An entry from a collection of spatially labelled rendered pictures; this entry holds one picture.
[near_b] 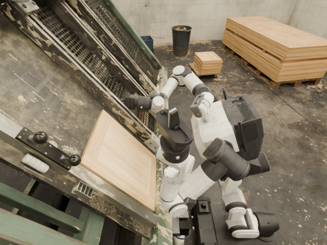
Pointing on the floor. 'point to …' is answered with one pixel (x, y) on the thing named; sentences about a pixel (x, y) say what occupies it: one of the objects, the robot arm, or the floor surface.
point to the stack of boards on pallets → (276, 50)
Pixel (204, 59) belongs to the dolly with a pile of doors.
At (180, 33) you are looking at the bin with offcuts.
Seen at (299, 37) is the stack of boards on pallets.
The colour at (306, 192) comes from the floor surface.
